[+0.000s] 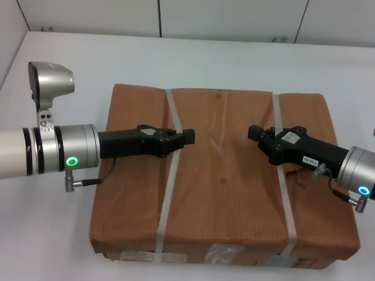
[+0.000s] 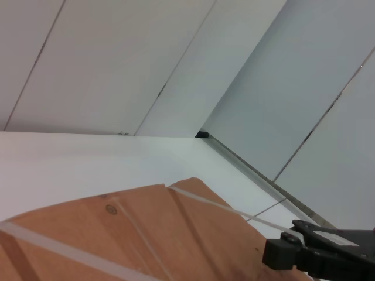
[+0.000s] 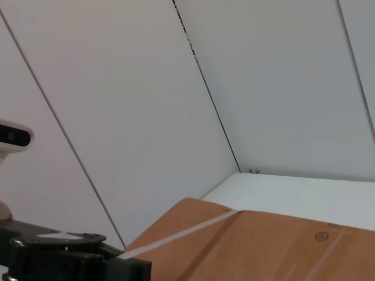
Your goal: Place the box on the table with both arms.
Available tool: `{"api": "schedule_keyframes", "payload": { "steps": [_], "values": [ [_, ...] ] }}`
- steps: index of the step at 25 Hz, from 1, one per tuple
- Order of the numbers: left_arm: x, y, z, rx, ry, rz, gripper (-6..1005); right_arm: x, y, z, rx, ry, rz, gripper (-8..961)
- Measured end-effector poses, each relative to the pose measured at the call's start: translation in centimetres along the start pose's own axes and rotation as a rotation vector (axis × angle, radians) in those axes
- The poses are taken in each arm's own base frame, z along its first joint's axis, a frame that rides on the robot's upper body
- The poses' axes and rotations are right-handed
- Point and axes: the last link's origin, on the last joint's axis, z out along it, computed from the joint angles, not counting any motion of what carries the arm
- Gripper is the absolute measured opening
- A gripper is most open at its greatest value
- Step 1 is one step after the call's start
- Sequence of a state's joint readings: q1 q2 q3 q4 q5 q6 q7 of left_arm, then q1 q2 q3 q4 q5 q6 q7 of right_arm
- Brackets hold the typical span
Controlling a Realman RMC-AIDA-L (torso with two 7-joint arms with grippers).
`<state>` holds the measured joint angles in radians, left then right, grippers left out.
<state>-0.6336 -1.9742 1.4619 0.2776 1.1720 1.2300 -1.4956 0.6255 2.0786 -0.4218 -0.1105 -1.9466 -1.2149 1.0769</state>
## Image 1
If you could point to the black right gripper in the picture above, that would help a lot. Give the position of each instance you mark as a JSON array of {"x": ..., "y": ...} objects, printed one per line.
[{"x": 310, "y": 150}]

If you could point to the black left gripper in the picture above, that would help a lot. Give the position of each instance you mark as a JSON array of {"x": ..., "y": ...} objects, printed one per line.
[{"x": 126, "y": 145}]

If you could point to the brown cardboard box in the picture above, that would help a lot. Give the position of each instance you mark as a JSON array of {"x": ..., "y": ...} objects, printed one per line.
[{"x": 222, "y": 205}]

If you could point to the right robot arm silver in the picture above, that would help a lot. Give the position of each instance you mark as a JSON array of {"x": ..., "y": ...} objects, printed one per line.
[{"x": 357, "y": 172}]

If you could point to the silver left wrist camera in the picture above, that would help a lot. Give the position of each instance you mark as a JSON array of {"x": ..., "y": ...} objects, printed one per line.
[{"x": 49, "y": 80}]

